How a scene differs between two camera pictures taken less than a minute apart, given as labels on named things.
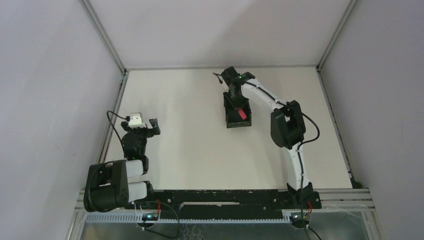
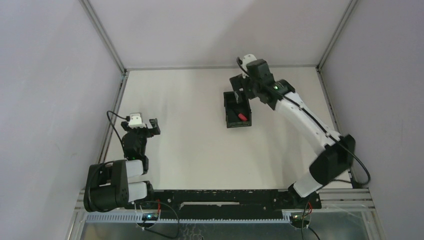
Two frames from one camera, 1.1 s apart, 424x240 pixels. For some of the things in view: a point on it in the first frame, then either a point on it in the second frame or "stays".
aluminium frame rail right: (338, 33) stays
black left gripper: (145, 130) stays
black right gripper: (243, 103) → (238, 82)
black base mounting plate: (232, 201) stays
